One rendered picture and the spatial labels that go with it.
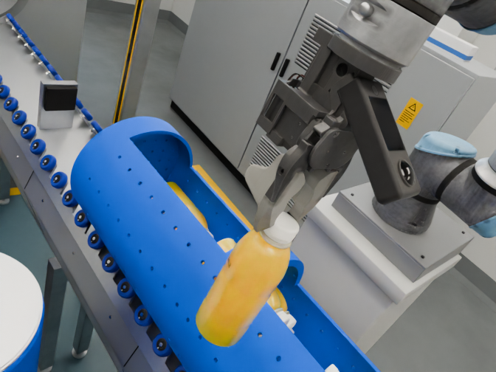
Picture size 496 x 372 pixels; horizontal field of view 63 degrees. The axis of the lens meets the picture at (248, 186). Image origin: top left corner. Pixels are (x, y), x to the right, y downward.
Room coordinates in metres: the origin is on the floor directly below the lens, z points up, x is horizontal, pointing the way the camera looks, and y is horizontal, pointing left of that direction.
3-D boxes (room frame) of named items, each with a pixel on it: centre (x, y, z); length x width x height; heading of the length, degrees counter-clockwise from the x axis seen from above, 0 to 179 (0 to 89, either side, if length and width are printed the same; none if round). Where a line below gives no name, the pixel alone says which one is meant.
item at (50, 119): (1.03, 0.63, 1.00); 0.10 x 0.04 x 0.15; 145
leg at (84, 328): (0.92, 0.35, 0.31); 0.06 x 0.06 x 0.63; 55
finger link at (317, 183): (0.41, -0.05, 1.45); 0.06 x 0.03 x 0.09; 51
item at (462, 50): (2.31, -0.63, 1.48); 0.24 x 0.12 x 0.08; 60
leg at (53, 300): (0.81, 0.44, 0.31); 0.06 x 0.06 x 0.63; 55
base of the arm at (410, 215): (0.92, -0.38, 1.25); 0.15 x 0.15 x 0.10
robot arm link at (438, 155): (0.91, -0.38, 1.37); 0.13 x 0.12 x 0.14; 45
